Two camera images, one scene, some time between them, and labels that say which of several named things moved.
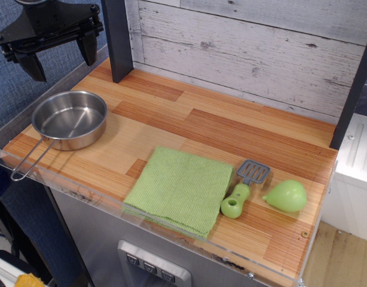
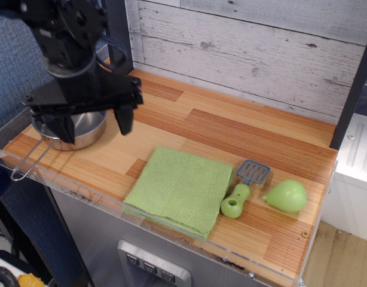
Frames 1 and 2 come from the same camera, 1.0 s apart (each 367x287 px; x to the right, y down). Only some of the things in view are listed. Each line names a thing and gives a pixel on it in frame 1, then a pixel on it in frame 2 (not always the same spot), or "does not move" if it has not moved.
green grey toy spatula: [251, 172] does not move
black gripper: [45, 24] to [97, 91]
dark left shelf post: [118, 37] does not move
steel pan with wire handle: [75, 119] does not move
